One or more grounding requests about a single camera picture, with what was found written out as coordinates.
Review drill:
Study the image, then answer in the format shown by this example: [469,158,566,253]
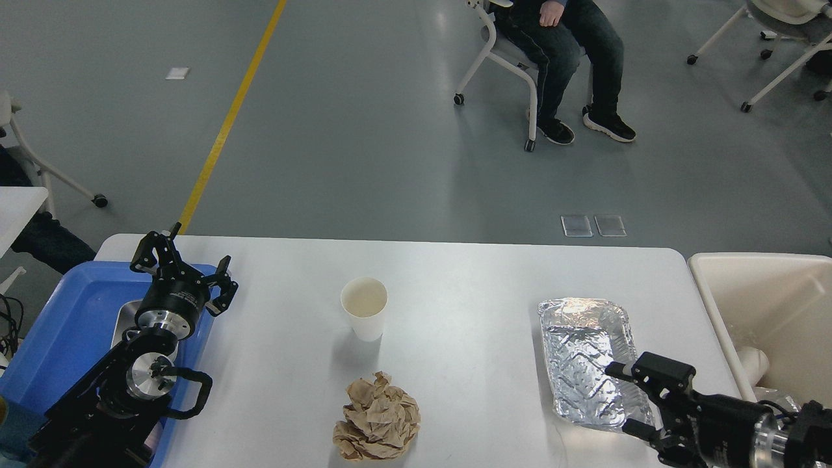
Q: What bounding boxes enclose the white cup in bin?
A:
[736,346,770,386]

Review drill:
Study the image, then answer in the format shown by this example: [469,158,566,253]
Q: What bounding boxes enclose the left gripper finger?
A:
[129,222,189,281]
[198,255,239,317]

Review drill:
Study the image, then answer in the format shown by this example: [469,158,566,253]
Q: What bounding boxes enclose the person in blue hoodie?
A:
[493,1,636,145]

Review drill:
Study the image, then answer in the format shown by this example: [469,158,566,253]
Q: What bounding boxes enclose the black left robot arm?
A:
[29,222,239,467]

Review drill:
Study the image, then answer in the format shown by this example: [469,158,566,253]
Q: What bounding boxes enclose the white side table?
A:
[1,187,49,257]

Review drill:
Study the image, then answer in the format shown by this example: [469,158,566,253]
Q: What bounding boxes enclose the blue plastic tray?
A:
[0,262,222,468]

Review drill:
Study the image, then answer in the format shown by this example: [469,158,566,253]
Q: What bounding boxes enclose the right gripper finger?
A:
[622,419,683,465]
[605,352,696,407]

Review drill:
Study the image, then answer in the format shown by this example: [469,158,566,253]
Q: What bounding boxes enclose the right floor outlet plate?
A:
[593,214,628,237]

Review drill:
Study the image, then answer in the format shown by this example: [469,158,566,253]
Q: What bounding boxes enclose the grey chair at left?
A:
[1,89,108,217]

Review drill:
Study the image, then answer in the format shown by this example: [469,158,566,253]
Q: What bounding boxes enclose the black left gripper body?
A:
[134,278,210,341]

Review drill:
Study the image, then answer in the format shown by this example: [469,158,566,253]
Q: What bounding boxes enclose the white chair top right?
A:
[686,1,831,113]

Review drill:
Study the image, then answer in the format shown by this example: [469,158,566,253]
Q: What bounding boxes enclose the floor outlet plate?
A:
[560,215,593,238]
[593,214,628,237]

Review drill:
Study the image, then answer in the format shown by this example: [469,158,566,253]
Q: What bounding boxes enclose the aluminium foil tray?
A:
[538,297,653,432]

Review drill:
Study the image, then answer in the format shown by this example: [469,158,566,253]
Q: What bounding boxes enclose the crumpled brown paper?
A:
[332,371,421,462]

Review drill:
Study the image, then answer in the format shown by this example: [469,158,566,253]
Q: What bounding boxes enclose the left floor outlet plate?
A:
[560,215,593,238]

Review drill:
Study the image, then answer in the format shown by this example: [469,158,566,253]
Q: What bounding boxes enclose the grey white office chair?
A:
[454,0,595,152]

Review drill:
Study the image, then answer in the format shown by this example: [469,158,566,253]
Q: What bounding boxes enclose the white paper on floor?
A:
[164,66,190,81]

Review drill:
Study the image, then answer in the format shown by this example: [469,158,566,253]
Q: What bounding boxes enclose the foil scrap in bin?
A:
[753,386,799,411]

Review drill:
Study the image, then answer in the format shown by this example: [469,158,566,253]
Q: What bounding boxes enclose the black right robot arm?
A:
[605,352,831,467]

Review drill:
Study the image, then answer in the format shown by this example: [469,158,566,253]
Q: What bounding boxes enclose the white paper cup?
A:
[341,278,389,343]

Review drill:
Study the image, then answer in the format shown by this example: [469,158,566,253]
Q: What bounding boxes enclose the pink mug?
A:
[144,422,164,456]

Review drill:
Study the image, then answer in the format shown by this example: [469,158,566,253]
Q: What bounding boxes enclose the stainless steel rectangular tray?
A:
[110,300,190,364]

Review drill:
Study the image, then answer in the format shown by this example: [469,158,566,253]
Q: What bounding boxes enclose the cream plastic bin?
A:
[688,252,831,407]

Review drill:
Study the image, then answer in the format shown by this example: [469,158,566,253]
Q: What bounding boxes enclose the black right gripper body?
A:
[656,391,781,467]

